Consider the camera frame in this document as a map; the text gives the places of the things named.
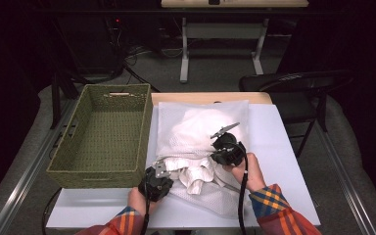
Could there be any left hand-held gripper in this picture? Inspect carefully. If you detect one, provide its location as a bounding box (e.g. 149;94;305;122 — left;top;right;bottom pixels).
137;160;175;203

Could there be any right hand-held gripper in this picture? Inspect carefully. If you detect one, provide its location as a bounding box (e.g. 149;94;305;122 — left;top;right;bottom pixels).
210;121;248;166

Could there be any white garment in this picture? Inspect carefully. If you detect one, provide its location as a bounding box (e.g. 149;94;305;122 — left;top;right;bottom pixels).
163;109;243;196

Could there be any white mesh laundry bag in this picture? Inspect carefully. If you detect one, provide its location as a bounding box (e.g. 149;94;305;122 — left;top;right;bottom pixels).
155;100;253;218

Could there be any green woven basket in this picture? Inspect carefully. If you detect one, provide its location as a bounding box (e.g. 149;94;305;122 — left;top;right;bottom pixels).
46;83;154;190

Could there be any person's left hand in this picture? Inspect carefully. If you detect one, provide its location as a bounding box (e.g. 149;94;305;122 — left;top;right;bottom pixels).
126;186;160;217

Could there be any person's right hand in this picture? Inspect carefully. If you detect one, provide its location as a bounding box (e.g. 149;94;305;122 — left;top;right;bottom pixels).
223;152;267;193

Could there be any black folding chair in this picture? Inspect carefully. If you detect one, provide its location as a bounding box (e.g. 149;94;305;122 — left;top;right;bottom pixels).
238;69;355;160

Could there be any desk with white legs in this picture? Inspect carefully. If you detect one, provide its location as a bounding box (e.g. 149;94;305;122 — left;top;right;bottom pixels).
161;0;309;84

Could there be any black metal stand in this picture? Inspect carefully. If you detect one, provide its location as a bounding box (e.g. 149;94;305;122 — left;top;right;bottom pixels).
50;70;80;130

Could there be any dark equipment with red light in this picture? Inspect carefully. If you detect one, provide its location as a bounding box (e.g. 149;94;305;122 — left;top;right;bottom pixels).
103;15;125;76

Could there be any left hand-held gripper cable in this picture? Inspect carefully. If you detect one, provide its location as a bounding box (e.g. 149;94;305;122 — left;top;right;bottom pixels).
139;182;152;235

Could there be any hand-held gripper cable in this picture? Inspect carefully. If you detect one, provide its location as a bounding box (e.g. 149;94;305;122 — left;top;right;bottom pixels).
237;142;251;235
139;182;152;235

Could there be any right hand-held gripper cable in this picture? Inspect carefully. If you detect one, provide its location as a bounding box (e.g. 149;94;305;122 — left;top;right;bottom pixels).
237;142;251;235

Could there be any black hanging cable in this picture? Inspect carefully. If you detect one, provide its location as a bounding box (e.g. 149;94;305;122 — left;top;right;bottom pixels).
41;187;63;233

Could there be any metal floor rail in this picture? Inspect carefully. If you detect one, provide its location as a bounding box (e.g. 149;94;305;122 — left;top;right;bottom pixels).
312;120;376;235
0;97;80;235

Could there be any bundle of floor cables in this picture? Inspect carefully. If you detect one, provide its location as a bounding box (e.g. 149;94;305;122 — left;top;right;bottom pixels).
122;44;184;67

